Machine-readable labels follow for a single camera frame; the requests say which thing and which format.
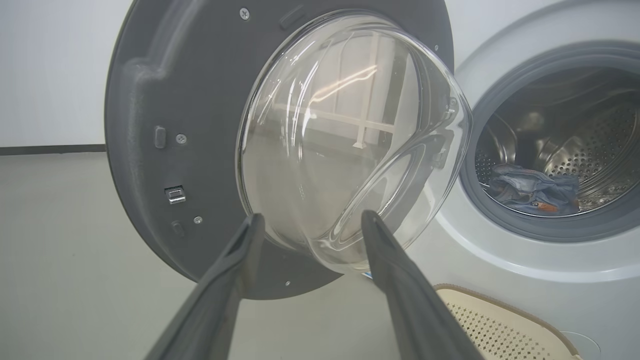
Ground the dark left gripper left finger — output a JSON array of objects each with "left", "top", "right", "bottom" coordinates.
[{"left": 145, "top": 214, "right": 265, "bottom": 360}]

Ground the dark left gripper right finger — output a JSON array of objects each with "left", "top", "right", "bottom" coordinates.
[{"left": 361, "top": 210, "right": 483, "bottom": 360}]

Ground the blue cartoon print garment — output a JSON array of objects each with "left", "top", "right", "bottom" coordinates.
[
  {"left": 487, "top": 165, "right": 536, "bottom": 203},
  {"left": 525, "top": 172, "right": 581, "bottom": 216}
]

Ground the black round glass washer door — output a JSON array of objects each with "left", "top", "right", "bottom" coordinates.
[{"left": 104, "top": 0, "right": 473, "bottom": 301}]

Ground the white front-load washing machine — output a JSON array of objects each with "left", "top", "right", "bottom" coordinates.
[{"left": 405, "top": 0, "right": 640, "bottom": 360}]

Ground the cream perforated laundry basket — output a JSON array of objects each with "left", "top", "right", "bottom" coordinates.
[{"left": 434, "top": 283, "right": 583, "bottom": 360}]

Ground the round white filter cover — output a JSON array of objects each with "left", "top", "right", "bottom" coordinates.
[{"left": 560, "top": 331, "right": 602, "bottom": 360}]

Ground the dark wall baseboard strip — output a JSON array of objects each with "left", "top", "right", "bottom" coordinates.
[{"left": 0, "top": 144, "right": 107, "bottom": 156}]

